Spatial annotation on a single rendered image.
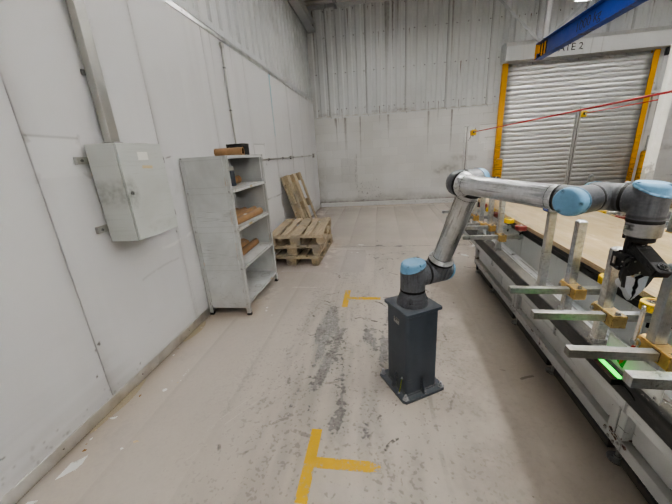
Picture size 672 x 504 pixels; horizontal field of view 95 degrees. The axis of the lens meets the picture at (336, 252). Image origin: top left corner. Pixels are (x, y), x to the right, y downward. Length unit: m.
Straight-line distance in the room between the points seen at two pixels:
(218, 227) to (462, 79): 7.62
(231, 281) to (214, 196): 0.83
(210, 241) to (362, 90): 6.87
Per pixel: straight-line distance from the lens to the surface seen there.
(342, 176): 9.08
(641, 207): 1.30
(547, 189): 1.28
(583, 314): 1.57
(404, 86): 9.17
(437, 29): 9.52
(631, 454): 2.10
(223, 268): 3.20
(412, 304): 1.91
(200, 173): 3.06
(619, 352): 1.37
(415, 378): 2.16
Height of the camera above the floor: 1.51
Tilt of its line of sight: 18 degrees down
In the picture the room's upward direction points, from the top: 4 degrees counter-clockwise
